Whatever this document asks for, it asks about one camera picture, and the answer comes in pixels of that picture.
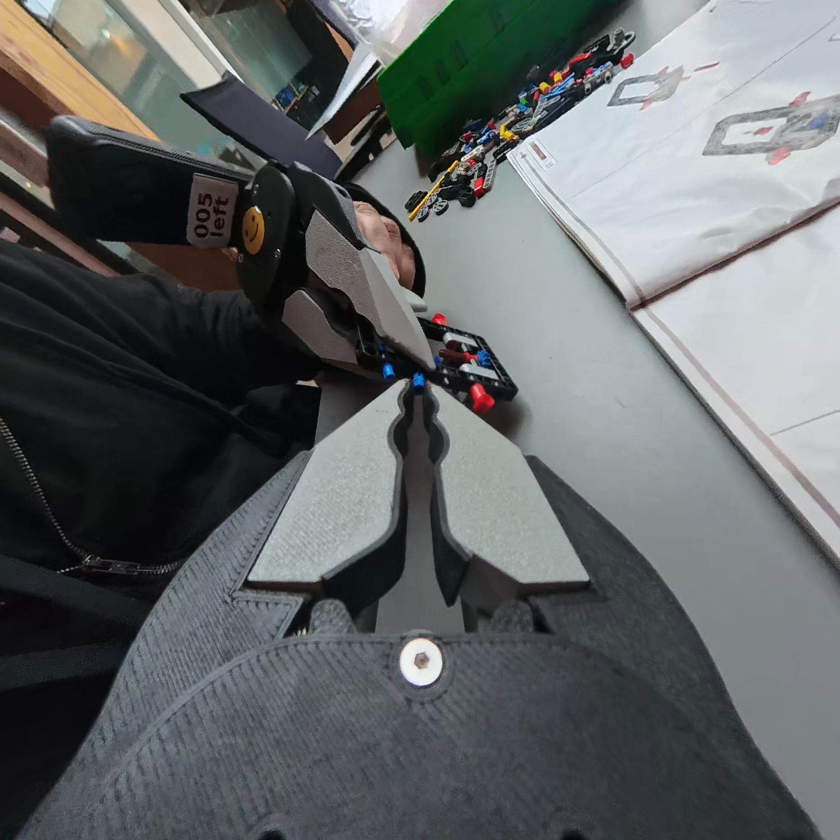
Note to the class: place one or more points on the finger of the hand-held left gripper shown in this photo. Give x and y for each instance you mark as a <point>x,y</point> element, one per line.
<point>312,321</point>
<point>367,289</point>

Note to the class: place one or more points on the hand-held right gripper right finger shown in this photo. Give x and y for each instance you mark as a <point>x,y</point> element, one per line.
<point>505,518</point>

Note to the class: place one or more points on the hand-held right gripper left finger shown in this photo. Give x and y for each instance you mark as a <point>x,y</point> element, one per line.
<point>328,512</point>

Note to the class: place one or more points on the black lego frame assembly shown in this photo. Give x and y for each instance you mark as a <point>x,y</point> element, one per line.
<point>505,390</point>

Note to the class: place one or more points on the person's left forearm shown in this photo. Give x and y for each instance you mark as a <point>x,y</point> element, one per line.
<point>229,341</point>

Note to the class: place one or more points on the pile of loose lego pieces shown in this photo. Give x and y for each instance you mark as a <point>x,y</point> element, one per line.
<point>525,118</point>

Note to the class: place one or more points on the person's left hand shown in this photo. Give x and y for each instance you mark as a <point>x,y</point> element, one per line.
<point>390,243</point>

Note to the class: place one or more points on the dark office chair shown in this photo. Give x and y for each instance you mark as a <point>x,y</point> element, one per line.
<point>262,131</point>

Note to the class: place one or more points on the green plastic bin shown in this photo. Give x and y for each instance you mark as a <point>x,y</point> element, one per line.
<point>459,72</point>

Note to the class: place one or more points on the clear plastic bag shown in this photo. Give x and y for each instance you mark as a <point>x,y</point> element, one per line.
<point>407,26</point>

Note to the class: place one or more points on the white instruction booklet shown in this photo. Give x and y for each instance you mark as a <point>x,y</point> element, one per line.
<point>722,197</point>

